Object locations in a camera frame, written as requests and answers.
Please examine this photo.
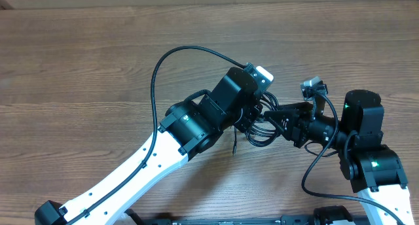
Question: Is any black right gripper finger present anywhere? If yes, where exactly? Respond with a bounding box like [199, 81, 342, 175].
[263, 111, 289, 137]
[278, 102, 313, 112]

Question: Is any thick black usb cable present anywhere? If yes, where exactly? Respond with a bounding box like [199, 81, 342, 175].
[244, 91, 282, 148]

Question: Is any thin black usb-c cable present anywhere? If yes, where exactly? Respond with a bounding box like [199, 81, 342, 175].
[231, 126, 238, 156]

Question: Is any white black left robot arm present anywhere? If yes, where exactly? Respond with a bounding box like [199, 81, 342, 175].
[34, 65, 274, 224]

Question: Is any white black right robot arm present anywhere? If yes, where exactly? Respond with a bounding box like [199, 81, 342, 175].
[263, 88, 414, 224]

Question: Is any black left camera cable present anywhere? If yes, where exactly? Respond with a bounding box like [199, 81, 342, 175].
[65, 45, 249, 225]

